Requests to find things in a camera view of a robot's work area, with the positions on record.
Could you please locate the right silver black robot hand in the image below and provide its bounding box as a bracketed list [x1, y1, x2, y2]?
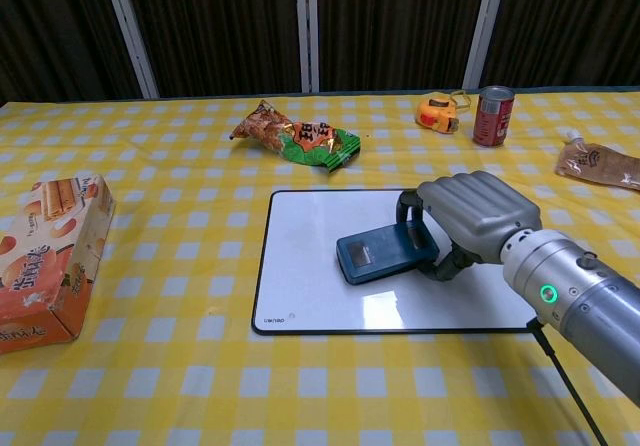
[396, 170, 544, 283]

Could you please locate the dark blue plastic case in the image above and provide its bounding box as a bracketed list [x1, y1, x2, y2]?
[335, 221, 440, 286]

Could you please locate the red drink can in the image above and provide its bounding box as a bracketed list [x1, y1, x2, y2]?
[472, 85, 516, 146]

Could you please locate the orange tape measure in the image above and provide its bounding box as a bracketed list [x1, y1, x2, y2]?
[415, 89, 471, 135]

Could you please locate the brown spouted drink pouch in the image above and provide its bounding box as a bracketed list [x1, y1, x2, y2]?
[553, 132, 640, 191]

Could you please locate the orange green snack bag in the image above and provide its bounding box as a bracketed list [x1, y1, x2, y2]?
[229, 99, 362, 173]

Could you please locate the yellow white checked tablecloth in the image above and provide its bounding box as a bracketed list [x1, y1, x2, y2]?
[0, 88, 640, 446]

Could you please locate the orange egg roll box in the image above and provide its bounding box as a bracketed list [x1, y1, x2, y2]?
[0, 174, 117, 356]

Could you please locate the white board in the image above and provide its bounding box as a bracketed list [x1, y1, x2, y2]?
[251, 188, 544, 337]

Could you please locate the white partition post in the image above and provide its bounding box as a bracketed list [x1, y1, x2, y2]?
[294, 0, 321, 94]
[462, 0, 509, 90]
[99, 0, 161, 100]

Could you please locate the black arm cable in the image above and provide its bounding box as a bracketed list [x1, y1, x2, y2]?
[525, 317, 609, 446]

